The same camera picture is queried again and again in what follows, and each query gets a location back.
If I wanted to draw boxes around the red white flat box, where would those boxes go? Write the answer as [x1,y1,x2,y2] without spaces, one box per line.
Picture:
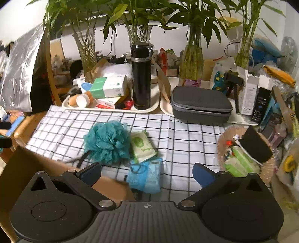
[96,97,122,110]

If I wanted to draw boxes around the white carton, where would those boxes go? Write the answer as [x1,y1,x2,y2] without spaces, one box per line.
[242,70,258,116]

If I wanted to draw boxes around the black carton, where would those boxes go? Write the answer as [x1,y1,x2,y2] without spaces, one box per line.
[251,86,272,123]

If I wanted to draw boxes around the white black checkered tablecloth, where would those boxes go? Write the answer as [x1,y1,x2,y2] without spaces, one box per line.
[26,105,255,204]

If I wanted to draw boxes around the brown cardboard box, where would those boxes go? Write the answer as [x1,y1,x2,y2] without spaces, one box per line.
[0,145,136,236]

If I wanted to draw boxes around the yellow tape measure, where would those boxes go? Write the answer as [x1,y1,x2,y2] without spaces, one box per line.
[283,155,295,173]

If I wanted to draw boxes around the silver foil reflector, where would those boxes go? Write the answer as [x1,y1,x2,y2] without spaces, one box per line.
[0,23,46,113]

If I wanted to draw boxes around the wooden shelf unit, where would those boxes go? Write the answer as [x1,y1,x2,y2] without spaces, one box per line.
[45,39,82,105]

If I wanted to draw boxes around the black thermos bottle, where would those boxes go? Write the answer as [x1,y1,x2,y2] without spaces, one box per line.
[130,43,154,111]

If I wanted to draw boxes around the white tray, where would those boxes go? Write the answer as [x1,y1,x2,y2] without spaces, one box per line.
[160,77,253,124]
[62,76,160,114]

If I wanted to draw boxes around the grey zip case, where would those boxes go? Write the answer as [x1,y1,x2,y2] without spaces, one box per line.
[170,86,233,126]

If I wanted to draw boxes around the blue carton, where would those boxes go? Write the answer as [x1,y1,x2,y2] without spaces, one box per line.
[260,96,278,128]

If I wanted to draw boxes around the white plastic package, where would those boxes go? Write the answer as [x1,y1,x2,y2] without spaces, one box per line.
[103,63,132,77]

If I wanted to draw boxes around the green wipes pack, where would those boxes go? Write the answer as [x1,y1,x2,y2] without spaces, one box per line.
[130,131,157,163]

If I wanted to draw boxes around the bamboo in glass vase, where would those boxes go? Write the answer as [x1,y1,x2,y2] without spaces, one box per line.
[27,0,112,73]
[105,0,180,56]
[164,0,234,87]
[222,0,285,68]

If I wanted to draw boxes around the green wipes packs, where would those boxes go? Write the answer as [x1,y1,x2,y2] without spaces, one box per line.
[223,146,261,177]

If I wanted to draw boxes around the black mini tripod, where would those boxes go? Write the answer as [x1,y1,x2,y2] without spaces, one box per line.
[224,71,244,114]

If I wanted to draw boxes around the round ribbed basket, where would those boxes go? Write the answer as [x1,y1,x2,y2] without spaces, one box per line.
[217,125,277,178]

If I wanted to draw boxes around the brown paper bag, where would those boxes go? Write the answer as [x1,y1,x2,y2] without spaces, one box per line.
[151,59,172,103]

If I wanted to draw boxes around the yellow orange pouch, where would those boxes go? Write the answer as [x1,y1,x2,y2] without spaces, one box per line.
[264,65,296,86]

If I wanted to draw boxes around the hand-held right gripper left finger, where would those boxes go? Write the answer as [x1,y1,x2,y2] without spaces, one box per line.
[25,162,117,210]

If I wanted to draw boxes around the green white tissue box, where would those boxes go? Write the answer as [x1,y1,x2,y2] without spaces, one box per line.
[89,75,128,99]

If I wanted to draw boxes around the black oval object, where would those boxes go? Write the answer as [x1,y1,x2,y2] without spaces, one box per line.
[70,60,82,77]

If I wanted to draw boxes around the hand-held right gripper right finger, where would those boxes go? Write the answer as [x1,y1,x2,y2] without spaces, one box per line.
[178,163,272,209]

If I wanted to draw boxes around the teal bath pouf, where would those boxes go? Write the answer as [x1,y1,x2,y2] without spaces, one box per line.
[77,120,131,167]

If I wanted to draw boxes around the printed plastic bag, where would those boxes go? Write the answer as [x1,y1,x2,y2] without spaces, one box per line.
[211,64,228,91]

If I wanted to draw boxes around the blue plastic packet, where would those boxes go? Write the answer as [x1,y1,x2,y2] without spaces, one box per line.
[126,158,163,194]

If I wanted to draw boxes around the white round jar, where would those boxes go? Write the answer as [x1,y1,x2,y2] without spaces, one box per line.
[77,92,94,107]

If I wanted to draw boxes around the black square card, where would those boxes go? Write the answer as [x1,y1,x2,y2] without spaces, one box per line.
[242,126,274,163]

